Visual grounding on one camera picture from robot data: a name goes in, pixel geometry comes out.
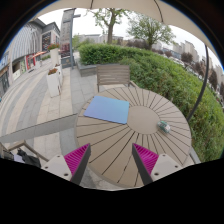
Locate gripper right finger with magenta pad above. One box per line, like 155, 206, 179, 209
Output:
132, 143, 182, 185

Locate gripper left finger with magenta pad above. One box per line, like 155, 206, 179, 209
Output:
42, 144, 91, 185

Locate blue mouse pad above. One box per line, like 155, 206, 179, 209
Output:
84, 96, 129, 124

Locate round slatted beige table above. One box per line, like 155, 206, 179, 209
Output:
76, 87, 192, 187

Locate black bag on chair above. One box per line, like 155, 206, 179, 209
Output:
17, 149, 41, 168

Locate wooden chair at left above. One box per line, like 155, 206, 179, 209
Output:
0, 140, 48, 162

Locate near white flower planter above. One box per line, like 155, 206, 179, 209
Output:
46, 68, 61, 97

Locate white flower planter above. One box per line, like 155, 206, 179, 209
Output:
46, 68, 61, 97
48, 43, 60, 65

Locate green hedge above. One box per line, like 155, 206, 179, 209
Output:
78, 44, 224, 162

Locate curved dark umbrella pole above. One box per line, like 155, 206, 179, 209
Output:
187, 44, 209, 122

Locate brown slatted outdoor chair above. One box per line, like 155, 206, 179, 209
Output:
96, 64, 136, 87

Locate far white flower planter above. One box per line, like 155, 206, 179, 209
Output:
48, 43, 60, 65

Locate grey glass-front building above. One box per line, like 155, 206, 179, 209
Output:
0, 19, 60, 96

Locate right tree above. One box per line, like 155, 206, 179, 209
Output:
127, 14, 175, 49

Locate tree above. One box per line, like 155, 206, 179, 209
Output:
127, 14, 175, 49
88, 8, 130, 44

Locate tall grey sign pylon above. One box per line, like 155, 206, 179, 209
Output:
60, 8, 75, 58

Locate left tree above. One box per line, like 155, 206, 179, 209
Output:
88, 8, 130, 44

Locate beige patio umbrella canopy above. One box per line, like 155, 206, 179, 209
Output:
33, 0, 219, 64

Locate grey street lamp post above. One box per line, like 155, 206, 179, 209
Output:
70, 8, 81, 70

